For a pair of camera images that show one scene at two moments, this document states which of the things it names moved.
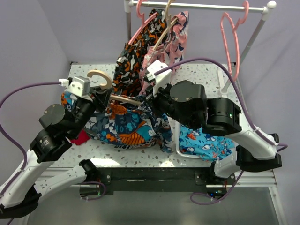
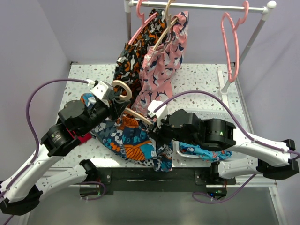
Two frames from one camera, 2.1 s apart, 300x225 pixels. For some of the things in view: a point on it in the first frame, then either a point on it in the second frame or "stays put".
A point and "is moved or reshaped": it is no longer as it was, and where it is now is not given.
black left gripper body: [101, 104] -> [114, 111]
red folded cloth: [83, 136] stays put
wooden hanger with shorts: [169, 23] stays put
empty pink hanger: [236, 28] stays put
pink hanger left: [142, 16] stays put
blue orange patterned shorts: [123, 125] is moved or reshaped
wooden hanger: [108, 84] -> [127, 96]
